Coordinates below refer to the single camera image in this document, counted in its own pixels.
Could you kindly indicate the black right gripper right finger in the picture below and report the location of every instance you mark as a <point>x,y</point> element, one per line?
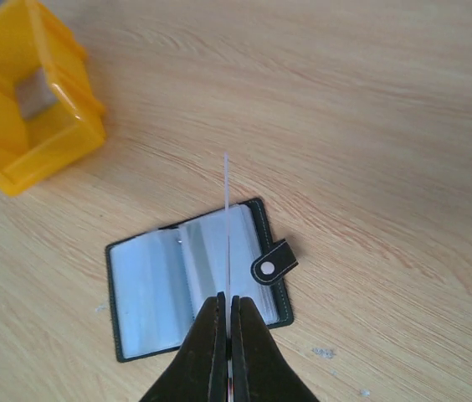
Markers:
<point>260,372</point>

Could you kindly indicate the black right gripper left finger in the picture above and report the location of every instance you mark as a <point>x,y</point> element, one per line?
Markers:
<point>199,371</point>

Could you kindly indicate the white pink credit card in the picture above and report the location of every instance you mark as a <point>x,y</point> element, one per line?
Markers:
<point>228,276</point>

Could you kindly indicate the white card with blossom print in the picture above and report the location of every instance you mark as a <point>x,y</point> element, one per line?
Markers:
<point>34,95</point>

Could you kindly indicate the small yellow plastic bin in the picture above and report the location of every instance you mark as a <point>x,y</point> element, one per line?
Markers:
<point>49,116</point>

